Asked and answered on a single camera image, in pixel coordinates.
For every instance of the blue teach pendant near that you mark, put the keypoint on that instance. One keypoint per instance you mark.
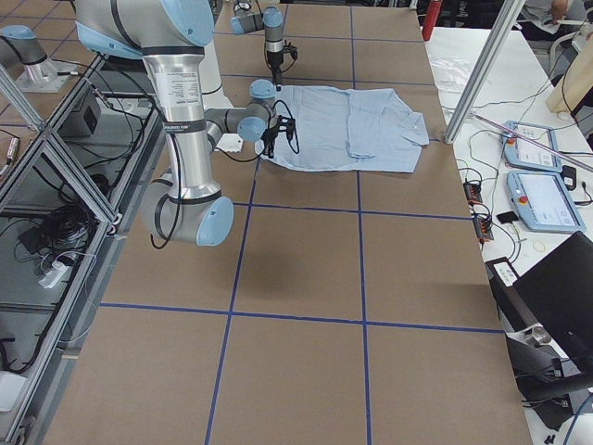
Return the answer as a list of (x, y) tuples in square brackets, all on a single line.
[(543, 203)]

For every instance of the blue tape line lengthwise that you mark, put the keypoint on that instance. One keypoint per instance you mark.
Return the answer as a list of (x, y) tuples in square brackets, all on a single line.
[(363, 300)]

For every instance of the seated person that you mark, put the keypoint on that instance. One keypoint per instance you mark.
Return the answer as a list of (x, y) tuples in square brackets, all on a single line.
[(540, 19)]

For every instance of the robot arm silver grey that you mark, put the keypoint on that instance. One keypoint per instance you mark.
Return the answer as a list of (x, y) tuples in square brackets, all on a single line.
[(270, 20), (171, 38)]

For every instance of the aluminium frame post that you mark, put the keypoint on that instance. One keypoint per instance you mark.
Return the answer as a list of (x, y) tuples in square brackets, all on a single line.
[(495, 40)]

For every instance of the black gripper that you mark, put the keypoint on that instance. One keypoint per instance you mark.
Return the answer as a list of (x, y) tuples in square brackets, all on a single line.
[(269, 135), (275, 63)]

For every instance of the light blue striped shirt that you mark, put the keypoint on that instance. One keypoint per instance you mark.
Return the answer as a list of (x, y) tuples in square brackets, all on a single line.
[(350, 130)]

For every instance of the clear plastic bag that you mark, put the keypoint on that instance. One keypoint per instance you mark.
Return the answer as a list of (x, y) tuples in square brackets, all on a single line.
[(451, 74)]

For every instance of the aluminium frame rail structure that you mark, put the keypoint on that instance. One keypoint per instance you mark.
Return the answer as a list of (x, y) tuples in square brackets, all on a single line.
[(71, 196)]

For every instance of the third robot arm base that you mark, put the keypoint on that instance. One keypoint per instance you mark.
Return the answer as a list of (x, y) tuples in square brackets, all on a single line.
[(41, 74)]

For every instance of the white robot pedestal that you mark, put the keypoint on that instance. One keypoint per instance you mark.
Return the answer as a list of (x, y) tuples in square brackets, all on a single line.
[(213, 95)]

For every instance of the white power strip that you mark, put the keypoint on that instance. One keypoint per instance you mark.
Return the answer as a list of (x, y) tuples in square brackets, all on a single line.
[(56, 272)]

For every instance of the blue teach pendant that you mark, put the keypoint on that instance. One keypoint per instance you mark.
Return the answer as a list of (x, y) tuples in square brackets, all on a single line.
[(543, 203), (522, 153)]

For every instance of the blue teach pendant far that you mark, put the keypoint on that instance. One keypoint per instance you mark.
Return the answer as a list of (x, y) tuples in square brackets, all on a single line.
[(522, 153)]

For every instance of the black laptop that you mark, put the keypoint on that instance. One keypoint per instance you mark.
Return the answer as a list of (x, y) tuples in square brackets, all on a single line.
[(549, 308)]

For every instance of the red cylinder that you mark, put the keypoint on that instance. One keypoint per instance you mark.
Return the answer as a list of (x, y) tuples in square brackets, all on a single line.
[(430, 19)]

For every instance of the blue tape line crosswise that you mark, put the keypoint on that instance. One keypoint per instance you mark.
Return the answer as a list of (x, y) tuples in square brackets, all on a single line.
[(362, 212)]

